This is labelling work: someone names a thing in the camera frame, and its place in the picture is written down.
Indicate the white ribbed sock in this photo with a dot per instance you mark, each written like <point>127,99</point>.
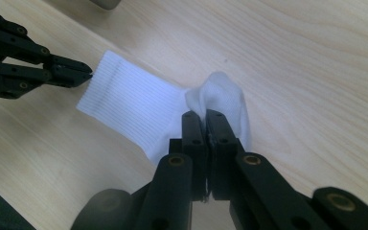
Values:
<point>134,102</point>

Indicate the grey round object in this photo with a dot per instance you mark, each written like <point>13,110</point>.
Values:
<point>106,4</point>

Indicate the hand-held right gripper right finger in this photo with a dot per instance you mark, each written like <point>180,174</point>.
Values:
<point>220,150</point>

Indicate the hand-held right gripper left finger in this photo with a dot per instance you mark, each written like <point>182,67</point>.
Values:
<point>195,150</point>

